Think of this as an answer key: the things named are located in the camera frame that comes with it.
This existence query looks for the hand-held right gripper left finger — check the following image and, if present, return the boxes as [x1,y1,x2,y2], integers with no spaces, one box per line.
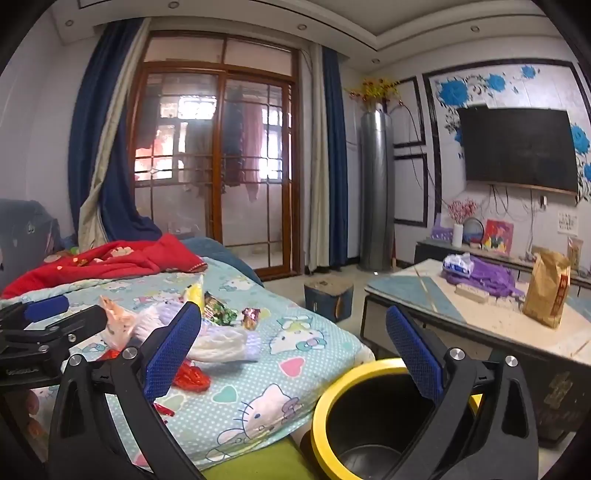
[47,301,206,480]

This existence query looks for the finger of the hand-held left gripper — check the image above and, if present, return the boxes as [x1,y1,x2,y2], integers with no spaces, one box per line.
[0,295,71,329]
[0,307,108,358]

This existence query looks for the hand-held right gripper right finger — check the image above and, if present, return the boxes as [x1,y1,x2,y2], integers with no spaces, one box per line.
[385,305,541,480]

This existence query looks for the red plastic wrapper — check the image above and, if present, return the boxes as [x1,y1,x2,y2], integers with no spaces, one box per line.
[173,360,211,393]

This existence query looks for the orange white plastic packet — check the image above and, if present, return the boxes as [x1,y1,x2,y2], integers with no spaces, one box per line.
[99,295,139,352]

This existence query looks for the white foam fruit net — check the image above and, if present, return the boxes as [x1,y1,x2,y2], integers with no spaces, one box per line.
[129,305,262,363]

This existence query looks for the green snack wrapper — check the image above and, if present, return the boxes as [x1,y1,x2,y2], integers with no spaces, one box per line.
[203,293,238,326]

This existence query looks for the yellow snack wrapper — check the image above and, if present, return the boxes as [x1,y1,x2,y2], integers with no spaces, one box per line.
[185,277,206,310]

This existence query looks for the yellow-rimmed black trash bin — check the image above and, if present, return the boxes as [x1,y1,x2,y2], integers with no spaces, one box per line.
[300,357,483,480]

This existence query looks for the low coffee table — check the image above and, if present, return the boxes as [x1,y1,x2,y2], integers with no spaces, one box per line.
[360,258,591,448]

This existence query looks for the grey cloth bag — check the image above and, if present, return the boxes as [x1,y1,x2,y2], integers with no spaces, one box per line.
[0,198,61,278]

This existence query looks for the beige power strip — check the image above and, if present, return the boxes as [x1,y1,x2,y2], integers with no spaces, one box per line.
[455,282,490,304]

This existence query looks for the red blanket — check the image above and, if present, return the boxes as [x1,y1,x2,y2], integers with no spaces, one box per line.
[1,233,208,300]

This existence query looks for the white blue tissue pack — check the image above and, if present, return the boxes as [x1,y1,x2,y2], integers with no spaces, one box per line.
[442,253,476,280]

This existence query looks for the blue storage stool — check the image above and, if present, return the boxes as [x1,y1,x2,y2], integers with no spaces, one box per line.
[303,279,355,324]

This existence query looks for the dark television cabinet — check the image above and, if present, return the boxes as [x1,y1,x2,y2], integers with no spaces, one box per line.
[413,239,591,289]

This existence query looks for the cartoon cat print blanket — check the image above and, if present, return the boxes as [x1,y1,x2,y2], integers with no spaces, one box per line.
[0,256,376,472]

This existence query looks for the purple cloth bag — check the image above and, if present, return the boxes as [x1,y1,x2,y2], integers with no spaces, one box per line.
[441,256,525,298]

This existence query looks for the blue denim cushion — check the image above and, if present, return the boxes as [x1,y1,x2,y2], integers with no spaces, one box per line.
[178,235,264,287]

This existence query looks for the white vase with red flowers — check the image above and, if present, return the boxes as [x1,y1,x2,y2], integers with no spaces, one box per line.
[445,198,478,248]

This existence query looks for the round framed ornament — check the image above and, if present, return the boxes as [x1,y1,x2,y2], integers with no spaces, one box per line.
[462,217,485,250]

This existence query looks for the wide beige curtain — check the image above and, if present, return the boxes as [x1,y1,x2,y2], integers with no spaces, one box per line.
[78,18,151,250]

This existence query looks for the colourful picture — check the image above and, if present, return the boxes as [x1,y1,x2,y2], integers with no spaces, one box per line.
[482,219,515,254]

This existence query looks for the brown paper bag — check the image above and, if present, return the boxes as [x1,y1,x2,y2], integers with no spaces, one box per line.
[522,247,573,329]

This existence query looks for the grey tower air conditioner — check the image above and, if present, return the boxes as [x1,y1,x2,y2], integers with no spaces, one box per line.
[359,104,395,273]

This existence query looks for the wide blue curtain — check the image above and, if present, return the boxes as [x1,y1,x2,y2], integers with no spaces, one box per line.
[68,18,162,245]

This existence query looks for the clear snack bag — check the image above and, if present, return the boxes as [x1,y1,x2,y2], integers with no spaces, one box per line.
[566,235,585,271]

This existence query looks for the narrow beige curtain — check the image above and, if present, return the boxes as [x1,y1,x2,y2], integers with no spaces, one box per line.
[305,44,331,273]

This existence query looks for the narrow blue curtain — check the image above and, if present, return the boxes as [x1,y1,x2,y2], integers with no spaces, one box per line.
[321,46,349,268]

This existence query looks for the wooden glass sliding door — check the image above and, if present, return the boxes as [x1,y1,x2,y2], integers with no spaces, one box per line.
[127,32,305,280]

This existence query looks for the yellow artificial flowers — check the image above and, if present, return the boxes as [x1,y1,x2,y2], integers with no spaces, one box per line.
[346,76,402,114]

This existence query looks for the wall-mounted black television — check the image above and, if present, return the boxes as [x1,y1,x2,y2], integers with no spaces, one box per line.
[457,105,580,195]

